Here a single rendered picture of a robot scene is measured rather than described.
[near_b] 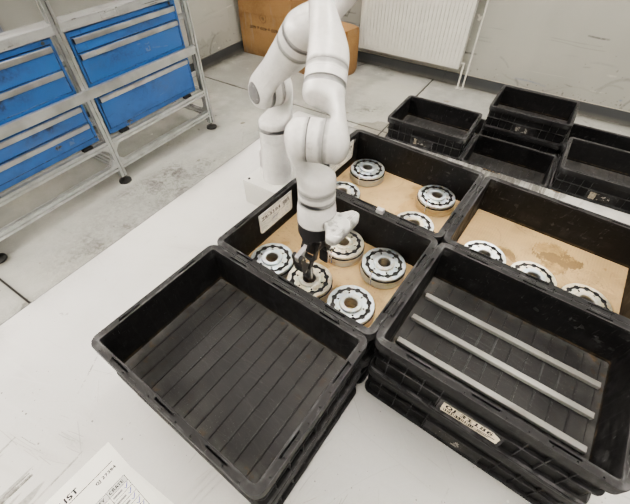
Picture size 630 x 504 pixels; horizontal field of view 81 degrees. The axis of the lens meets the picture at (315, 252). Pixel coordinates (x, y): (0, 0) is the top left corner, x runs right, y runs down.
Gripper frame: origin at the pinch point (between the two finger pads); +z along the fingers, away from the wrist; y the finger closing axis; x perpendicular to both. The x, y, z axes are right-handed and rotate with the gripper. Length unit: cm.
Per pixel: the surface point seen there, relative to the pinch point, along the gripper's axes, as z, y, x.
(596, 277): 5, -39, 53
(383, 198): 5.5, -35.0, -1.6
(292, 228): 5.4, -9.8, -15.0
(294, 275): 2.4, 4.0, -3.2
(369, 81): 91, -274, -137
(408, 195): 5.5, -40.5, 3.5
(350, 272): 5.2, -6.3, 5.5
